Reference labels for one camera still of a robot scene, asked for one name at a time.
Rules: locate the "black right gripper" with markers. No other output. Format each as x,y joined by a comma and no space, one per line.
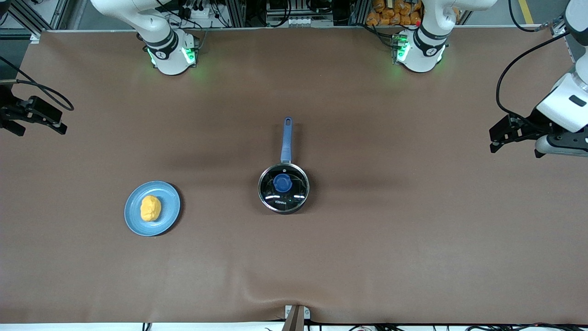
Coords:
6,111

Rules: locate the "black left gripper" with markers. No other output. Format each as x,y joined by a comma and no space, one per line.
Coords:
524,126

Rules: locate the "yellow potato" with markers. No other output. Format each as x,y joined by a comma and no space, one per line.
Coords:
150,208

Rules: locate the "glass lid with blue knob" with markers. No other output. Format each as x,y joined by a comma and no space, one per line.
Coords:
282,183

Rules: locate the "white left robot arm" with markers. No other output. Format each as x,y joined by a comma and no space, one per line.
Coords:
425,46

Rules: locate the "blue plate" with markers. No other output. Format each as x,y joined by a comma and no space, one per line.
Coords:
167,216

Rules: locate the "orange bagged goods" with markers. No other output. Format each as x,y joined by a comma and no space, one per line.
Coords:
390,16

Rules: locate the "brown table mat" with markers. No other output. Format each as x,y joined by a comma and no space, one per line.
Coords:
138,276

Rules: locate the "white power strip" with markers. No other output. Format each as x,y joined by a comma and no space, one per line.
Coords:
200,13

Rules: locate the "white terminal block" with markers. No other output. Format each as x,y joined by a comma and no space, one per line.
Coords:
298,21

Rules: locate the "metal corner bracket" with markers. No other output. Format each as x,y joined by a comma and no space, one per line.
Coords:
35,37

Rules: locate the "aluminium frame rail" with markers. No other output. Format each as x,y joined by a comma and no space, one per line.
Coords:
27,18
562,32

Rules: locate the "metal table edge bracket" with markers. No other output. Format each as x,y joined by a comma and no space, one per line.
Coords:
296,322

